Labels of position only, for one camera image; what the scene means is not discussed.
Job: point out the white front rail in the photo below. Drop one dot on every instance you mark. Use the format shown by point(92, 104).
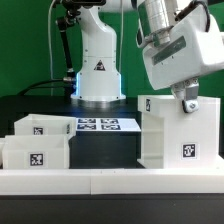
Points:
point(113, 181)

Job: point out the black camera stand pole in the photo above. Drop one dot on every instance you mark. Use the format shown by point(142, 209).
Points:
point(70, 79)

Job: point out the white drawer tray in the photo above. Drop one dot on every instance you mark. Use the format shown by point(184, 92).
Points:
point(36, 152)
point(39, 124)

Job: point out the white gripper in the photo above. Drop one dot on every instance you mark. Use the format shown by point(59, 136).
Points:
point(192, 52)

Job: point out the white drawer cabinet box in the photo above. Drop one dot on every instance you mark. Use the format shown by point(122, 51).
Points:
point(171, 138)

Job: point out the white front drawer tray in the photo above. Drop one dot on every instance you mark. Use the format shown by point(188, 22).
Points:
point(36, 152)

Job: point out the white marker sheet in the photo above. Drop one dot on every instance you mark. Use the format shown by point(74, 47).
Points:
point(107, 125)

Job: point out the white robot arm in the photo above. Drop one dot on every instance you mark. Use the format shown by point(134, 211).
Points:
point(98, 81)

